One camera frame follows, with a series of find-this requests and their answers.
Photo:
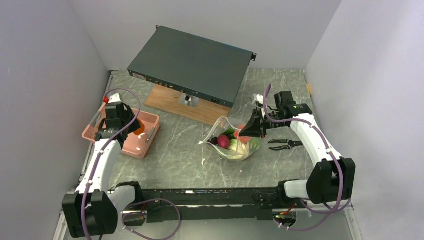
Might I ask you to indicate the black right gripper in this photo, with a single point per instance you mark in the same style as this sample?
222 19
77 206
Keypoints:
253 128

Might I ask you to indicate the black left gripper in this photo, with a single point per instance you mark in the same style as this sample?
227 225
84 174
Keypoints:
129 113

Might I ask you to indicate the orange fake fruit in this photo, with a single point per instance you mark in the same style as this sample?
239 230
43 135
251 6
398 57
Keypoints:
140 128

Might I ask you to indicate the clear zip top bag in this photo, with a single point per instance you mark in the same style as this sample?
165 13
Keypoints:
220 126

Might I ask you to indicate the dark red fake fruit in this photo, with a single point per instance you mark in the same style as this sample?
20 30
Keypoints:
223 141

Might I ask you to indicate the dark purple fake eggplant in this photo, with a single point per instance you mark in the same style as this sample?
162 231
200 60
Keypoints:
213 141

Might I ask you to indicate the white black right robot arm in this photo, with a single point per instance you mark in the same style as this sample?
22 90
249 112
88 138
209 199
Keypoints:
332 178

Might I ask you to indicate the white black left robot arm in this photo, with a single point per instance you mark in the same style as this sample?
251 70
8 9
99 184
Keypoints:
90 210

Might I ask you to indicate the green fake vegetable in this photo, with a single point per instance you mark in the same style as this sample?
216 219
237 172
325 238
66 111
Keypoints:
254 145

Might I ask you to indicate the pink plastic basket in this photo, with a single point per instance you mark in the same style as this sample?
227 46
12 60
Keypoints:
136 145

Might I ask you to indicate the wooden board stand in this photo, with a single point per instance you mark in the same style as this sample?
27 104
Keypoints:
174 102

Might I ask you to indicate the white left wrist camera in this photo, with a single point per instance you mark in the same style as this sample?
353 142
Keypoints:
114 98

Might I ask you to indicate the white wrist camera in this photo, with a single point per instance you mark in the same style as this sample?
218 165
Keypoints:
258 102
114 98

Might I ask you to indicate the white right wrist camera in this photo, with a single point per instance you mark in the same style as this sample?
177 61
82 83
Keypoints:
258 102

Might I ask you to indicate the black handled pliers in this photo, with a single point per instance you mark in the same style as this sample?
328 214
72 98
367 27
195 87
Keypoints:
286 144

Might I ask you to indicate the dark rack network switch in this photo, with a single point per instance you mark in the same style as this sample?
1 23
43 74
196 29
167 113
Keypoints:
193 65

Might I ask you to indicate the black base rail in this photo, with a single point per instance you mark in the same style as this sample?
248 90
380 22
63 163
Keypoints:
259 203

